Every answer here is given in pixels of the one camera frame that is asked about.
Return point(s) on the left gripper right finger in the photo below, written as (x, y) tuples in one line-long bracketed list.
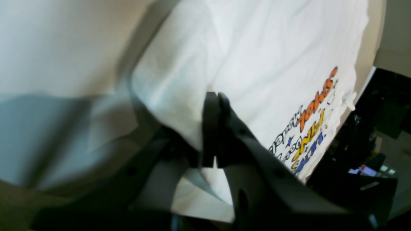
[(266, 196)]

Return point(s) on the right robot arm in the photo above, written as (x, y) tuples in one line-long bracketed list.
[(367, 166)]

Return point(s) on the white printed t-shirt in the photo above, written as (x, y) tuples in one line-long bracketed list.
[(286, 66)]

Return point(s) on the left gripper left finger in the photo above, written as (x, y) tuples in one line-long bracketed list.
[(139, 196)]

